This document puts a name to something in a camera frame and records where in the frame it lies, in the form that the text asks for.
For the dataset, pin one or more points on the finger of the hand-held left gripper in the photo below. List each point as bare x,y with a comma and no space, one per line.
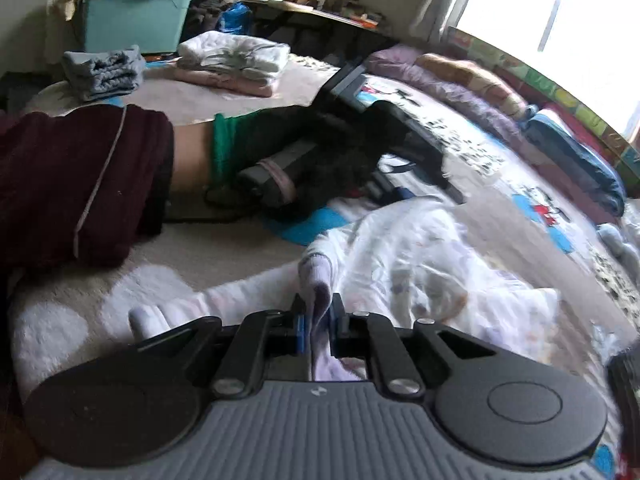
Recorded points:
397,194

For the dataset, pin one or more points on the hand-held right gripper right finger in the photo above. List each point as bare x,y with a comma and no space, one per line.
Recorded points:
337,330

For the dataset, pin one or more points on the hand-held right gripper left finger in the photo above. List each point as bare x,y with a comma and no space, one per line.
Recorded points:
300,330

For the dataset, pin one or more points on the white printed garment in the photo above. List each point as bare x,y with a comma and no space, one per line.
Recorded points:
410,260

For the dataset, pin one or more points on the person's left forearm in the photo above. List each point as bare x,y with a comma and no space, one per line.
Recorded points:
60,185

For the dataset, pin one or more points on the dark clothes pile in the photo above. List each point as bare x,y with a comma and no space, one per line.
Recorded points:
207,12

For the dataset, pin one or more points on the person's left hand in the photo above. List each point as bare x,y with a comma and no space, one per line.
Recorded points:
280,127

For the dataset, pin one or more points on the orange patterned pillow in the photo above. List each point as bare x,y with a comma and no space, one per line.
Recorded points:
475,80

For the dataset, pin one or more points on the cartoon printed blanket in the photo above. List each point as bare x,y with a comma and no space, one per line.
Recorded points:
225,255

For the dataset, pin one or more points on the light patterned curtain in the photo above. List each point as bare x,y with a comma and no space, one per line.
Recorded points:
445,0

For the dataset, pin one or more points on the purple folded quilt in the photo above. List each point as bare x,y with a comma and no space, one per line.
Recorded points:
550,85

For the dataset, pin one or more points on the dark desk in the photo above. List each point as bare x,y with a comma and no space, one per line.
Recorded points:
310,30

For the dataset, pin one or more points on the blue folded blanket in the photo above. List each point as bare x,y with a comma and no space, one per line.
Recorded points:
570,155

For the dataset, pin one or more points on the pink folded garment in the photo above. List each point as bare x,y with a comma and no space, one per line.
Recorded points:
235,84

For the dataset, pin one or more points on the window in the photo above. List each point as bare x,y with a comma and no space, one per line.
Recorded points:
575,20

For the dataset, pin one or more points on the white folded garment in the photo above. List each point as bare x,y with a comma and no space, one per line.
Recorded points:
230,52

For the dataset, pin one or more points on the blue bag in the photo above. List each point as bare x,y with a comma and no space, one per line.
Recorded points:
232,17

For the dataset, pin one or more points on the light blue plush toy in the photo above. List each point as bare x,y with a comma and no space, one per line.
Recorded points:
617,245

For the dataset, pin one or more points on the teal storage box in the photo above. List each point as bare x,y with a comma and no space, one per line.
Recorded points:
130,22

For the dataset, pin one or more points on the grey folded cloth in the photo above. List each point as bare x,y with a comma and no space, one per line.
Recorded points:
105,72

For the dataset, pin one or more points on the cream cloth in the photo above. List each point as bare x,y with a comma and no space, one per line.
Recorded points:
65,2

